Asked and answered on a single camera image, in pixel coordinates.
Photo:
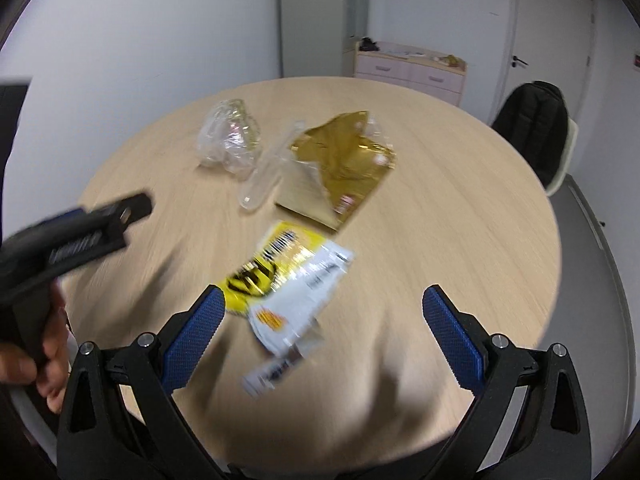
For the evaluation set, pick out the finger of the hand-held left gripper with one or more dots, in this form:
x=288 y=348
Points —
x=127 y=210

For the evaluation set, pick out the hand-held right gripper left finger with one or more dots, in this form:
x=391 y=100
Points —
x=195 y=340

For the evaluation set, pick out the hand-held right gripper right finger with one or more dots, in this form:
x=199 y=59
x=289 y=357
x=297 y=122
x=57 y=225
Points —
x=452 y=340

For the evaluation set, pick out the yellow and white snack wrapper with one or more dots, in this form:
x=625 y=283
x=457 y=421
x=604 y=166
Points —
x=290 y=280

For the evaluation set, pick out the person's left hand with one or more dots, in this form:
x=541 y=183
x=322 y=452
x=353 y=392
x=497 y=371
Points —
x=52 y=350

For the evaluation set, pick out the round wooden table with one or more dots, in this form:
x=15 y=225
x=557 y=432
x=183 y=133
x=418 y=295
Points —
x=450 y=240

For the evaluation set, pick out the crumpled clear plastic bag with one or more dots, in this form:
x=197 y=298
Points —
x=230 y=135

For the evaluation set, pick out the clear plastic tube wrapper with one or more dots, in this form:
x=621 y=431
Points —
x=265 y=175

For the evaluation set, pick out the gold foil packet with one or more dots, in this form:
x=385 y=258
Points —
x=345 y=170

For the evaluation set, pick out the white chair with wooden legs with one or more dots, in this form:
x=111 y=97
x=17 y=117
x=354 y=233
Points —
x=562 y=170

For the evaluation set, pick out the black backpack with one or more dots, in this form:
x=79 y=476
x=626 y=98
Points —
x=535 y=125

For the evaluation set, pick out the pink cabinet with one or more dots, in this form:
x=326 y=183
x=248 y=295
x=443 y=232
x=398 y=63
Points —
x=410 y=72

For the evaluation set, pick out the gold item on cabinet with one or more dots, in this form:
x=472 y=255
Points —
x=454 y=61

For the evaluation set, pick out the black item on cabinet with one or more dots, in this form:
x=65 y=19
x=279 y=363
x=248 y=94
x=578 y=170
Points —
x=369 y=44

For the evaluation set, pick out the white door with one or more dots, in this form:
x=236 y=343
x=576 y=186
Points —
x=550 y=25

